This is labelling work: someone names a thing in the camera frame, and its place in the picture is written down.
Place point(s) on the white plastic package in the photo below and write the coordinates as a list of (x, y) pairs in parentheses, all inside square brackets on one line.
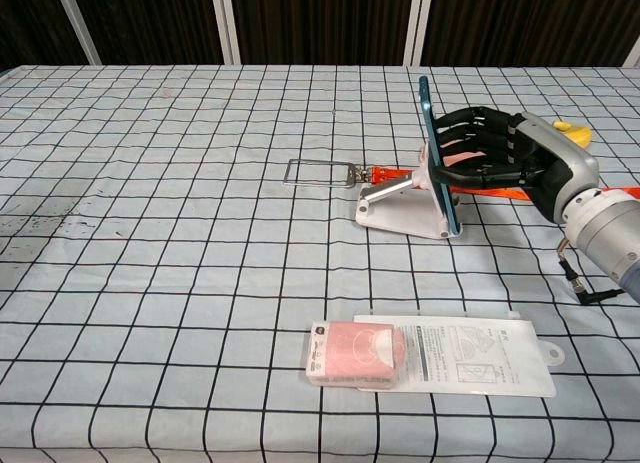
[(475, 358)]

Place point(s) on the white plastic bracket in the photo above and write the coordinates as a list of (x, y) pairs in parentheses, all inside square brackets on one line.
[(405, 213)]

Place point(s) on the yellow banana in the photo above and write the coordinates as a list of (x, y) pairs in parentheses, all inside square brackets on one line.
[(575, 133)]

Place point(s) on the white partition frame post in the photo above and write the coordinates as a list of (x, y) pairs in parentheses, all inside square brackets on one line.
[(634, 33), (225, 23), (417, 23), (77, 23)]

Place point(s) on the checked light blue tablecloth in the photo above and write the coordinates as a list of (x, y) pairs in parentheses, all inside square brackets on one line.
[(175, 258)]

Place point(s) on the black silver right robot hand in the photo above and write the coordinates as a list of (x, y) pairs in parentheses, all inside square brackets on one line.
[(555, 158)]

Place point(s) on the black smartphone with blue frame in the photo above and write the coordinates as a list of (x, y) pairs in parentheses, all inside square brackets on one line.
[(434, 153)]

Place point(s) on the pink flat case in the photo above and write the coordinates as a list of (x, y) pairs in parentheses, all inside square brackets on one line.
[(452, 144)]

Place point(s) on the pink tissue pack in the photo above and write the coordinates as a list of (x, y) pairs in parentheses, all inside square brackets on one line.
[(350, 353)]

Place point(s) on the clear badge holder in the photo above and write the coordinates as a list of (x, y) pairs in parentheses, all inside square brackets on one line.
[(286, 175)]

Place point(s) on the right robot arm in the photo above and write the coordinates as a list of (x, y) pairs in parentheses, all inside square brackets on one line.
[(607, 233)]

